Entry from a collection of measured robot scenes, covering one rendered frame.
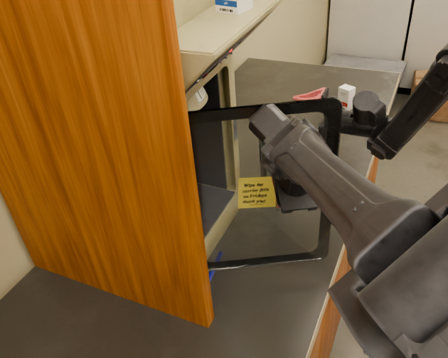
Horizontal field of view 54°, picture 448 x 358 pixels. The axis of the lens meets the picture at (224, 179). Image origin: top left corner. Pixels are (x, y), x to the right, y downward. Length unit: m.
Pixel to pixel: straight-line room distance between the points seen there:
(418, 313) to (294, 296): 0.78
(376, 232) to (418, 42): 3.61
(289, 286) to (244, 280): 0.11
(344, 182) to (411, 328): 0.16
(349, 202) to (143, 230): 0.56
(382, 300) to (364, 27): 3.67
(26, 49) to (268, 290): 0.69
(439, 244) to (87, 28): 0.54
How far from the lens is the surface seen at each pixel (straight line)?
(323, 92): 1.11
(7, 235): 1.19
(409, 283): 0.27
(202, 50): 0.69
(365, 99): 1.04
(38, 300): 1.15
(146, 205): 0.80
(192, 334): 0.99
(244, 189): 0.87
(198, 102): 0.94
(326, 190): 0.40
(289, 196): 0.76
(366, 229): 0.32
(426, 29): 3.86
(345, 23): 3.91
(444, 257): 0.27
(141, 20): 0.62
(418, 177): 3.08
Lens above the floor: 1.75
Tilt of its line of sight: 36 degrees down
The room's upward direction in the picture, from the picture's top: 5 degrees counter-clockwise
